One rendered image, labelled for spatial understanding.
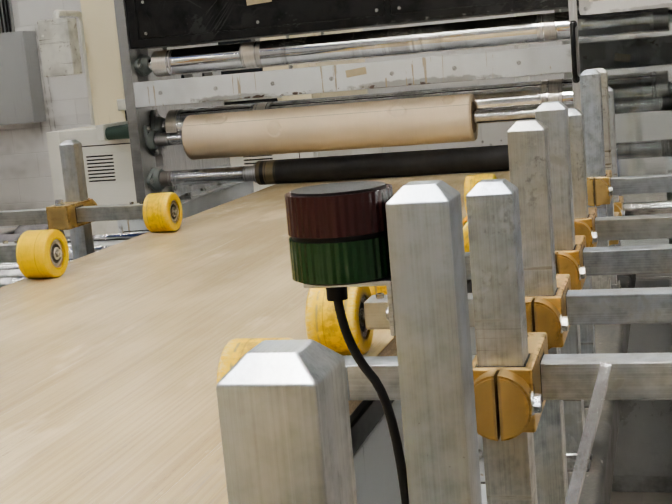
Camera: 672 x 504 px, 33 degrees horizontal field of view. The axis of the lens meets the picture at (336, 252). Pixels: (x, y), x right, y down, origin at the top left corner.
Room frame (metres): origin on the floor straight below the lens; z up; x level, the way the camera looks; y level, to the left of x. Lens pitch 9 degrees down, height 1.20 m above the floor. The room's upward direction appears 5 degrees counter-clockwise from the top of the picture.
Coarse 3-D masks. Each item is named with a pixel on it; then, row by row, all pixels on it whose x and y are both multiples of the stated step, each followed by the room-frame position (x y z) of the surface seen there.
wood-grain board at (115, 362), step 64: (256, 192) 2.97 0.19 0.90; (128, 256) 2.04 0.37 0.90; (192, 256) 1.97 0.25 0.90; (256, 256) 1.91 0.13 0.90; (0, 320) 1.54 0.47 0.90; (64, 320) 1.51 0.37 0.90; (128, 320) 1.47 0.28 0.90; (192, 320) 1.43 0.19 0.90; (256, 320) 1.40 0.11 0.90; (0, 384) 1.19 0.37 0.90; (64, 384) 1.17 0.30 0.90; (128, 384) 1.14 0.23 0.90; (192, 384) 1.12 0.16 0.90; (0, 448) 0.97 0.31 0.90; (64, 448) 0.95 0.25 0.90; (128, 448) 0.93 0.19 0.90; (192, 448) 0.92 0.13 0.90
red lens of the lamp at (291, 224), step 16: (288, 192) 0.64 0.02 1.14; (368, 192) 0.60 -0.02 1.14; (384, 192) 0.61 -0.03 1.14; (288, 208) 0.62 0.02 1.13; (304, 208) 0.61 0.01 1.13; (320, 208) 0.60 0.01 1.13; (336, 208) 0.60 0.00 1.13; (352, 208) 0.60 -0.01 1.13; (368, 208) 0.60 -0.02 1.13; (384, 208) 0.61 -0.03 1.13; (288, 224) 0.62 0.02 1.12; (304, 224) 0.61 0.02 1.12; (320, 224) 0.60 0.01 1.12; (336, 224) 0.60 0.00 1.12; (352, 224) 0.60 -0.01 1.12; (368, 224) 0.60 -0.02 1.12; (384, 224) 0.61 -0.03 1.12
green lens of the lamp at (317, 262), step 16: (368, 240) 0.60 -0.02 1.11; (384, 240) 0.61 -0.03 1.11; (304, 256) 0.61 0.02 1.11; (320, 256) 0.60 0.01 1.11; (336, 256) 0.60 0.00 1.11; (352, 256) 0.60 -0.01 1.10; (368, 256) 0.60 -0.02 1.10; (384, 256) 0.61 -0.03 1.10; (304, 272) 0.61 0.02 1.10; (320, 272) 0.60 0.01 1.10; (336, 272) 0.60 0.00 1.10; (352, 272) 0.60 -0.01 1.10; (368, 272) 0.60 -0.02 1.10; (384, 272) 0.61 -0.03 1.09
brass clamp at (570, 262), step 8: (576, 240) 1.38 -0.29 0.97; (584, 240) 1.39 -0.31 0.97; (576, 248) 1.32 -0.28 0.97; (560, 256) 1.29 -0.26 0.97; (568, 256) 1.29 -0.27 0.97; (576, 256) 1.30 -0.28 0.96; (560, 264) 1.29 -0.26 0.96; (568, 264) 1.29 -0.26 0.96; (576, 264) 1.29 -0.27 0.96; (560, 272) 1.29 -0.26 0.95; (568, 272) 1.29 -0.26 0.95; (576, 272) 1.28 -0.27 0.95; (584, 272) 1.29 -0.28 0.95; (576, 280) 1.28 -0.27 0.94; (584, 280) 1.35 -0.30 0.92; (576, 288) 1.30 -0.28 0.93
